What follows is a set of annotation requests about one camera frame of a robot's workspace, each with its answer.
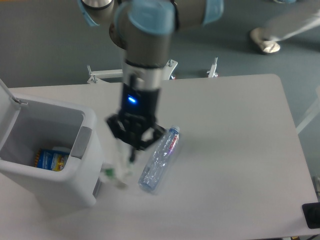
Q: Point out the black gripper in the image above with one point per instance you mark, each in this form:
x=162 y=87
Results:
x=135 y=123

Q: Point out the crushed clear plastic bottle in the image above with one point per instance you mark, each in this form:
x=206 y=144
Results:
x=156 y=165

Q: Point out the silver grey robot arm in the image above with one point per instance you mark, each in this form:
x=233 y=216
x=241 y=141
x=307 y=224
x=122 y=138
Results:
x=143 y=29

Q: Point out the white plastic trash can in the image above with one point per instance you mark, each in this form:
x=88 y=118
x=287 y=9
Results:
x=50 y=147

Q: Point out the blue yellow snack packet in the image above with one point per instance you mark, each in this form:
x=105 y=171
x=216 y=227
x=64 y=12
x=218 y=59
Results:
x=49 y=159

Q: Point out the person's shoe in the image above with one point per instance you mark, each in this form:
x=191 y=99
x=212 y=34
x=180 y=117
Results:
x=266 y=47

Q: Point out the person's grey trouser leg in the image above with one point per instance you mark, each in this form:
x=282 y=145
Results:
x=291 y=23

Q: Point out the black device at table edge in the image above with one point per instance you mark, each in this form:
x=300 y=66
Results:
x=311 y=213

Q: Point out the white pedestal base frame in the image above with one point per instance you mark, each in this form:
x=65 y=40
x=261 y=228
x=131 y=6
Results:
x=100 y=76

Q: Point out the white frame leg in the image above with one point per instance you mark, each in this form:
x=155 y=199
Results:
x=310 y=113

